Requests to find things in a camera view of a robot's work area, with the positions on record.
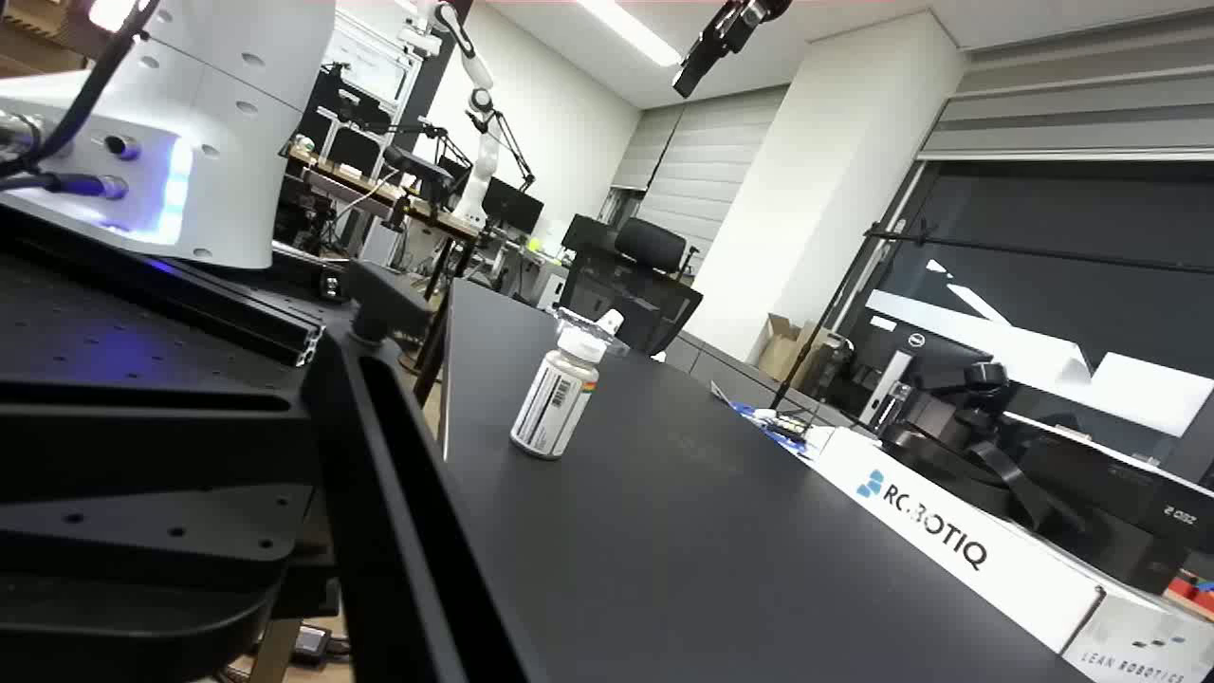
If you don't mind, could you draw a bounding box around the white pill bottle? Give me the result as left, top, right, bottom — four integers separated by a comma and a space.
508, 312, 616, 461

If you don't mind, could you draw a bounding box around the black office chair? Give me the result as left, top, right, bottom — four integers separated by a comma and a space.
563, 214, 706, 362

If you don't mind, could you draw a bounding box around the black computer monitor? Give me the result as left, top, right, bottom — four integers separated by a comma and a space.
479, 174, 548, 240

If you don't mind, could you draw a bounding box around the blue printed sheet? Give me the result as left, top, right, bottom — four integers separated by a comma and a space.
730, 397, 815, 445

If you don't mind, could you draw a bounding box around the brown cardboard box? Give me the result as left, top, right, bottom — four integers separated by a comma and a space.
757, 312, 820, 388

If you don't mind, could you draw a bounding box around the black stand pole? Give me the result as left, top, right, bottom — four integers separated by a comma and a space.
772, 221, 930, 412

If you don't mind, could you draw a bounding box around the wooden desk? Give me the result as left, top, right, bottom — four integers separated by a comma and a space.
281, 144, 487, 302

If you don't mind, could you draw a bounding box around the long ceiling light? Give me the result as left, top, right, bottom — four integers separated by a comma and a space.
572, 0, 686, 72

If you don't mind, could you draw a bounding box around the black rounded device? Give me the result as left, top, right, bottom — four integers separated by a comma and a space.
886, 356, 1054, 523

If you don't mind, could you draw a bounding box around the white Robotiq cardboard box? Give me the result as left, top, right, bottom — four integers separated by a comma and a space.
807, 426, 1113, 655

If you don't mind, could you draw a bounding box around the black perforated mounting platform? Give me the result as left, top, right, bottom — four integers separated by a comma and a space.
0, 202, 342, 683

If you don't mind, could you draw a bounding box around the grey window blind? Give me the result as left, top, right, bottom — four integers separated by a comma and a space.
920, 11, 1214, 163

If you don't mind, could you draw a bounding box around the black equipment case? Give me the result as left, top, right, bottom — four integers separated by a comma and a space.
1010, 412, 1214, 594

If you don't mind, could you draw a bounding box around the small white box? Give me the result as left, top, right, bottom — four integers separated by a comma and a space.
1060, 583, 1214, 683

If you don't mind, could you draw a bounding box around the small red item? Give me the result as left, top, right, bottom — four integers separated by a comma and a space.
1164, 569, 1214, 623

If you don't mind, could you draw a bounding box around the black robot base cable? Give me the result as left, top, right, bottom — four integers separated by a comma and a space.
0, 0, 162, 202

